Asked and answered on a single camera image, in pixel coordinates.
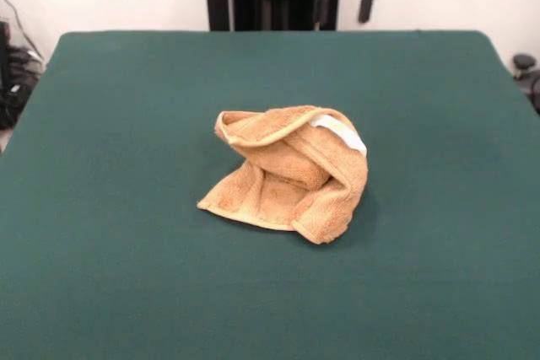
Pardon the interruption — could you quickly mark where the tan terry towel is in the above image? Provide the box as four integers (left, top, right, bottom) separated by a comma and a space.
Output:
196, 104, 370, 245

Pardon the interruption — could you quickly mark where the thin dark cable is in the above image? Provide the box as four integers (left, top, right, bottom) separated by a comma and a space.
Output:
0, 0, 43, 60

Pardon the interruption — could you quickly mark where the dark green table cloth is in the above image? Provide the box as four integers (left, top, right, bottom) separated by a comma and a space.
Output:
0, 30, 540, 360

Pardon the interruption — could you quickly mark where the black equipment pile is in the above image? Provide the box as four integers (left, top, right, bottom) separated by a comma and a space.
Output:
0, 20, 46, 132

